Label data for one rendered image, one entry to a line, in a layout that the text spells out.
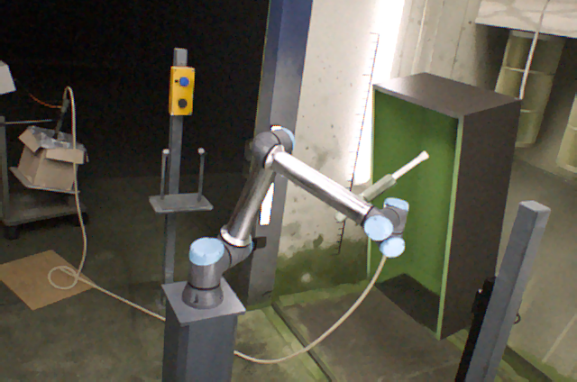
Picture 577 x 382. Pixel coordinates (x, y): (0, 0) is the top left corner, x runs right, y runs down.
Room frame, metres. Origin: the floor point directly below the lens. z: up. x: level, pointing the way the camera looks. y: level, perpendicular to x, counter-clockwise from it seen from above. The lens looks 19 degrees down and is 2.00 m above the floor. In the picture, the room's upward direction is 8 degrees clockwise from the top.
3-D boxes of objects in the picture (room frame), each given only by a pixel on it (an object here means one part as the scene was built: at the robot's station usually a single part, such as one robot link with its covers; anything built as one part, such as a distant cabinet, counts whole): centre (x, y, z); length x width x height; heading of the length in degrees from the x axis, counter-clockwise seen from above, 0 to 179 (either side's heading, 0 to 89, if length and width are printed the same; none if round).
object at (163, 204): (2.69, 0.56, 0.95); 0.26 x 0.15 x 0.32; 120
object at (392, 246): (1.81, -0.44, 1.15); 0.12 x 0.09 x 0.10; 12
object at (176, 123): (2.83, 0.65, 0.82); 0.06 x 0.06 x 1.64; 30
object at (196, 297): (2.01, 0.29, 0.69); 0.19 x 0.19 x 0.10
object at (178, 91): (2.78, 0.62, 1.42); 0.12 x 0.06 x 0.26; 120
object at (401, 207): (1.79, -0.43, 1.26); 0.12 x 0.09 x 0.12; 151
